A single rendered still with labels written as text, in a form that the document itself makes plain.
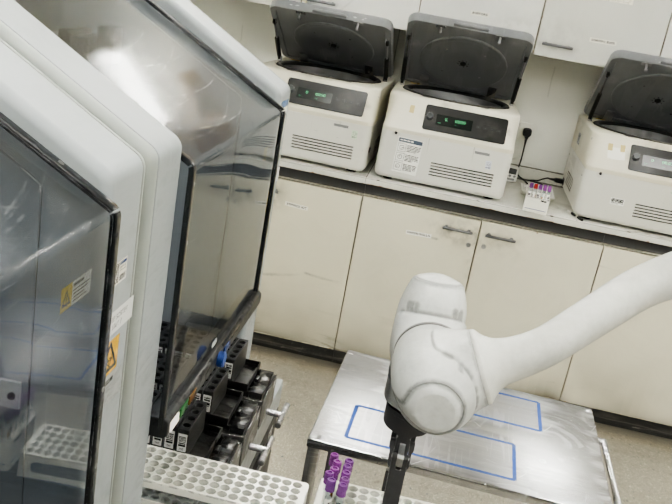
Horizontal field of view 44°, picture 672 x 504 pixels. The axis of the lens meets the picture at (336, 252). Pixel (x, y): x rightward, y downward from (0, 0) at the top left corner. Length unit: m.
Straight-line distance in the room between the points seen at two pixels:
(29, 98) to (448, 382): 0.59
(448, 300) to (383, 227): 2.41
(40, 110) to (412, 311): 0.57
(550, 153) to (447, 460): 2.65
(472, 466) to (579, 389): 2.18
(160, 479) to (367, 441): 0.46
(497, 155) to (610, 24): 0.73
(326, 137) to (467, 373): 2.56
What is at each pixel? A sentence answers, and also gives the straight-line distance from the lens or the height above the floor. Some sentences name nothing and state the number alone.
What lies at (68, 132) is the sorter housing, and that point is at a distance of 0.98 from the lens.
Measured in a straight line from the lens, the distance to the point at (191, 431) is 1.56.
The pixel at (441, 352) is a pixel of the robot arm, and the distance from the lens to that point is 1.09.
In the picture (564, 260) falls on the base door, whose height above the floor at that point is 0.72.
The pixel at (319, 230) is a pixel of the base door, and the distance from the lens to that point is 3.65.
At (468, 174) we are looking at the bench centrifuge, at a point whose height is 0.99.
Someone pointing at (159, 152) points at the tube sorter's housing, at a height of 1.43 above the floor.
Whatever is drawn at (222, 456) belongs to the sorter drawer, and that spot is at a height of 0.82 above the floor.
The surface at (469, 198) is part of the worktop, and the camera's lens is 3.54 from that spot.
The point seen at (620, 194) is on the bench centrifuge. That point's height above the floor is 1.04.
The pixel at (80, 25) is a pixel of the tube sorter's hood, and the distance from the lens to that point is 1.42.
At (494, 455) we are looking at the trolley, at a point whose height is 0.82.
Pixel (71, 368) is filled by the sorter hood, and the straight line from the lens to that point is 0.94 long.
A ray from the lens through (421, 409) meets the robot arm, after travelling 1.06.
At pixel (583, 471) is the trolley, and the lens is 1.84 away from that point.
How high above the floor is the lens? 1.68
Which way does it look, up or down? 18 degrees down
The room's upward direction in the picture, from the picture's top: 10 degrees clockwise
